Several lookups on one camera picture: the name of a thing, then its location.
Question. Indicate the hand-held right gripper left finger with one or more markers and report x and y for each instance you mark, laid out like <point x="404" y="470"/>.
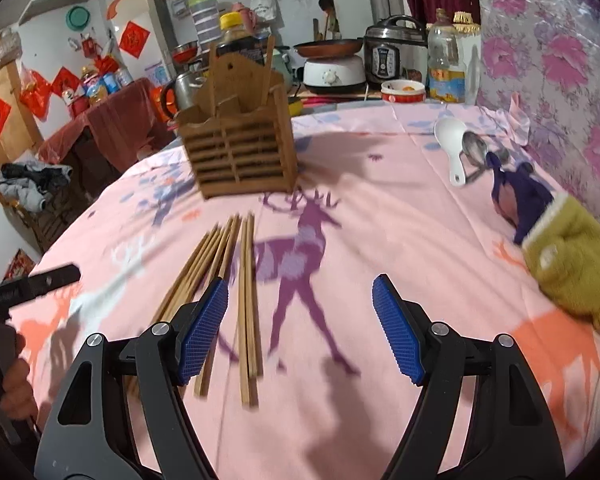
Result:
<point x="205" y="330"/>

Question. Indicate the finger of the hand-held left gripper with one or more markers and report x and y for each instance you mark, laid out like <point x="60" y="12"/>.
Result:
<point x="30" y="282"/>

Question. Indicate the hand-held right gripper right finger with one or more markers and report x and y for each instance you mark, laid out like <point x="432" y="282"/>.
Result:
<point x="397" y="330"/>

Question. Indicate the pile of wooden chopsticks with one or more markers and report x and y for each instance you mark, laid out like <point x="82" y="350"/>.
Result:
<point x="245" y="285"/>

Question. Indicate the wooden utensil holder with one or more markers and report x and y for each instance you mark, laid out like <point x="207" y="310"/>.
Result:
<point x="240" y="145"/>

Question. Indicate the person's left hand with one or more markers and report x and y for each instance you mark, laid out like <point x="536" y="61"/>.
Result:
<point x="17" y="385"/>

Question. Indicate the pile of clothes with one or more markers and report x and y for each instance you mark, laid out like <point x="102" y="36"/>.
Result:
<point x="30" y="180"/>

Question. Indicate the pink deer print bedsheet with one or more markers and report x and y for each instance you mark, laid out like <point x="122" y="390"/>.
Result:
<point x="405" y="200"/>

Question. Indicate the maroon cloth covered cabinet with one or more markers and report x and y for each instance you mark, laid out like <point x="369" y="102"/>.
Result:
<point x="110" y="120"/>

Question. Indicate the yellow-green and purple plush garment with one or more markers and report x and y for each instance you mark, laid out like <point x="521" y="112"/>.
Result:
<point x="570" y="260"/>

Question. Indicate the white ceramic spoon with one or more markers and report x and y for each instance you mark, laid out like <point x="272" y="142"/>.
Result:
<point x="452" y="140"/>

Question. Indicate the metal spoon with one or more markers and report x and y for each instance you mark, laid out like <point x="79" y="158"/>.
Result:
<point x="500" y="156"/>
<point x="475" y="145"/>

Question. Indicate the pink crumpled cloth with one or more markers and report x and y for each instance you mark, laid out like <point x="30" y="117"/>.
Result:
<point x="502" y="120"/>

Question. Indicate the red and white bowl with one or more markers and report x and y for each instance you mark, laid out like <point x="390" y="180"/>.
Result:
<point x="402" y="91"/>

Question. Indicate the steel electric kettle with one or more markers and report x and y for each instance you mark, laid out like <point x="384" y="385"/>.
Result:
<point x="185" y="90"/>

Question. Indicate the white electric cooker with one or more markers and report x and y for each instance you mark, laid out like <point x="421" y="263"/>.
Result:
<point x="332" y="75"/>

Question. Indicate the teal plate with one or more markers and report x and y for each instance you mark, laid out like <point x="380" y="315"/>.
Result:
<point x="78" y="17"/>

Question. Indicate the silver electric pressure cooker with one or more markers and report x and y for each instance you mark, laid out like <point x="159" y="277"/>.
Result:
<point x="392" y="52"/>

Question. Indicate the white refrigerator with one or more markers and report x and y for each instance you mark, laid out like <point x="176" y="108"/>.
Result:
<point x="140" y="15"/>

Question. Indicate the brown frying pan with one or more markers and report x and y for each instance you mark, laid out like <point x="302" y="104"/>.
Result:
<point x="327" y="47"/>

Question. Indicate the dark soy sauce bottle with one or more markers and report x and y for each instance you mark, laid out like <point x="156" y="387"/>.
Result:
<point x="237" y="35"/>

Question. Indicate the striped bottle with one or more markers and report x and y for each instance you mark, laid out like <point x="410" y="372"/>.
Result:
<point x="202" y="20"/>

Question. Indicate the gold curtain trim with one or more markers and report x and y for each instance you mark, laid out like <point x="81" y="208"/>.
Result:
<point x="465" y="20"/>

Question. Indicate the pink cup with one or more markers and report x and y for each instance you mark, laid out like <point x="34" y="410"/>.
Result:
<point x="242" y="12"/>

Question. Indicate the floral wall covering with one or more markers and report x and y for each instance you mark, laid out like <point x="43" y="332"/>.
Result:
<point x="555" y="50"/>

